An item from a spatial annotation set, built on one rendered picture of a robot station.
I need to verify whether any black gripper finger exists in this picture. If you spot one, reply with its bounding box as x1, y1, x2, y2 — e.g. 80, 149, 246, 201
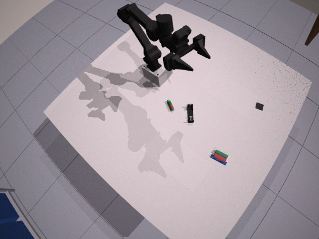
197, 38, 211, 59
171, 54, 193, 71

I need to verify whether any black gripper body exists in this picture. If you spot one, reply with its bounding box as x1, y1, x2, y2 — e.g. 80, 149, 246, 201
163, 34, 205, 71

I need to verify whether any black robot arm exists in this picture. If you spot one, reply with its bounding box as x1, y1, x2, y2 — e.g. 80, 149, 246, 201
117, 3, 191, 72

